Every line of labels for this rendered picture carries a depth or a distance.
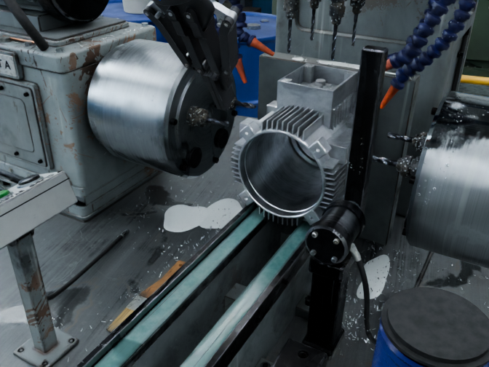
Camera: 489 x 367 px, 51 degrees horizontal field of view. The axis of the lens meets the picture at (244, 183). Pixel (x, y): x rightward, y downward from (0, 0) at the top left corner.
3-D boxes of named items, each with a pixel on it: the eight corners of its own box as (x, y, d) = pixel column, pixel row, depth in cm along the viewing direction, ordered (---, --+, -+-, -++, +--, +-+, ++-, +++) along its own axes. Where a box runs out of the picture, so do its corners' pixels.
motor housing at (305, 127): (279, 164, 108) (283, 77, 98) (367, 188, 100) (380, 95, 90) (230, 209, 93) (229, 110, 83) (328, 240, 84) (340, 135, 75)
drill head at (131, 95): (125, 121, 129) (113, 19, 116) (252, 154, 113) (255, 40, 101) (47, 160, 110) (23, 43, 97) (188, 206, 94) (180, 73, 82)
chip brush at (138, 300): (173, 261, 99) (172, 257, 98) (196, 268, 97) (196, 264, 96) (105, 332, 82) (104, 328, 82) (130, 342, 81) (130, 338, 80)
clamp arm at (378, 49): (346, 209, 79) (367, 43, 66) (365, 215, 78) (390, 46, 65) (338, 221, 76) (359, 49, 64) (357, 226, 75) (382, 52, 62)
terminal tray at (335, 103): (302, 99, 98) (305, 62, 95) (355, 110, 94) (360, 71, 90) (273, 120, 89) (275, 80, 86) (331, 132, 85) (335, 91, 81)
